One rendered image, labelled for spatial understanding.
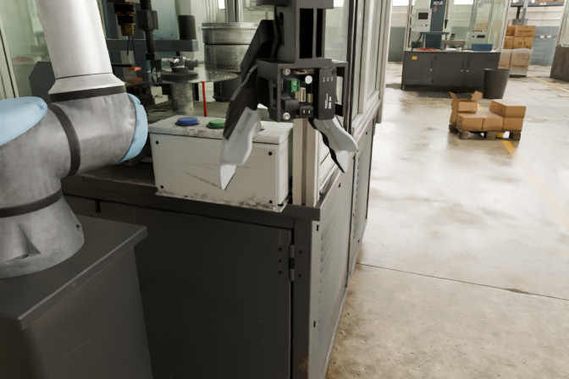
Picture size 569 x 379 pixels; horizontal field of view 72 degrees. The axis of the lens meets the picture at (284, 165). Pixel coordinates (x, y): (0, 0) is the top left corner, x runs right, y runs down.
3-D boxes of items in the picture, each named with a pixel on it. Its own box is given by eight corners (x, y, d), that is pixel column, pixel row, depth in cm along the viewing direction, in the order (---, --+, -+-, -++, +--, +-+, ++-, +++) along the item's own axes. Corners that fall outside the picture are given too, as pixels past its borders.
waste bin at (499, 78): (503, 96, 666) (508, 68, 651) (508, 101, 631) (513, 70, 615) (477, 96, 678) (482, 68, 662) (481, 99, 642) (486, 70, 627)
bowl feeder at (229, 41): (276, 96, 204) (275, 23, 192) (254, 107, 177) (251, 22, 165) (223, 94, 213) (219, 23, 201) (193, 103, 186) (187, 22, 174)
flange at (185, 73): (196, 73, 121) (196, 64, 120) (202, 77, 111) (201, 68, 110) (158, 74, 117) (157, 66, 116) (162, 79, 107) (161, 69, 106)
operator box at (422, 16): (427, 51, 709) (431, 8, 686) (427, 51, 696) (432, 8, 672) (406, 50, 719) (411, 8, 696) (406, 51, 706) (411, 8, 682)
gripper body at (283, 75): (273, 130, 36) (273, -14, 32) (247, 112, 43) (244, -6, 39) (347, 123, 38) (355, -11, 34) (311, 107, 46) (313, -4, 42)
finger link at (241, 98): (213, 132, 40) (261, 58, 39) (211, 129, 41) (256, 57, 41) (251, 154, 42) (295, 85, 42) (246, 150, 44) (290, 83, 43)
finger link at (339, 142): (363, 186, 44) (322, 124, 39) (338, 169, 49) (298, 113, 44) (384, 167, 44) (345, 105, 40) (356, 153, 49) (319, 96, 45)
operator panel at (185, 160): (296, 191, 84) (297, 123, 79) (280, 213, 74) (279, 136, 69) (182, 177, 92) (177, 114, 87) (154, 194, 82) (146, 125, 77)
